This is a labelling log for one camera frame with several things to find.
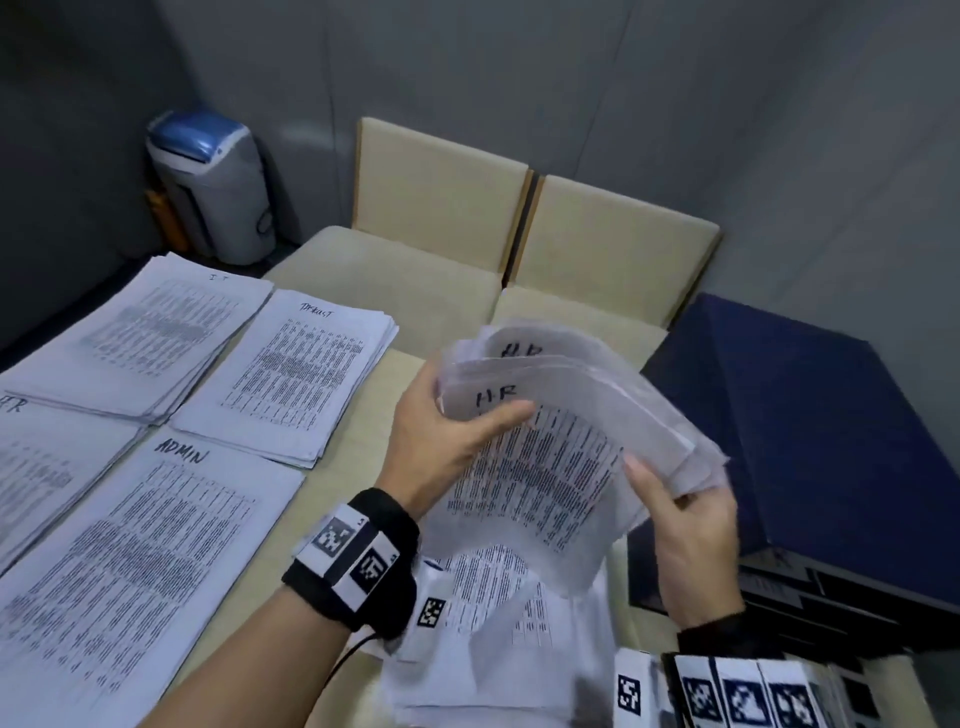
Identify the person's right hand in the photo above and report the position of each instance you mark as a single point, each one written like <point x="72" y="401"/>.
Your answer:
<point x="697" y="555"/>

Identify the person's left hand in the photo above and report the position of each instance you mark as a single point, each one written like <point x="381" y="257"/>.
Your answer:
<point x="420" y="457"/>

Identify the person's left forearm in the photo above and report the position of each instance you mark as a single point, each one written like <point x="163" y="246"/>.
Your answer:
<point x="247" y="667"/>

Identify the beige cushioned chair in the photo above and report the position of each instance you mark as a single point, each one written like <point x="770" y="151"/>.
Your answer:
<point x="607" y="232"/>
<point x="442" y="187"/>

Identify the grey bin with blue lid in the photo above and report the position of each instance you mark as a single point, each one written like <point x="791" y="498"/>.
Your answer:
<point x="225" y="202"/>

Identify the orange bottle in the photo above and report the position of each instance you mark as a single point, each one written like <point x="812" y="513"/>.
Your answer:
<point x="159" y="221"/>

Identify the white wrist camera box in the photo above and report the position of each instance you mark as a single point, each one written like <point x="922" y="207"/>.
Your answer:
<point x="431" y="611"/>
<point x="630" y="694"/>

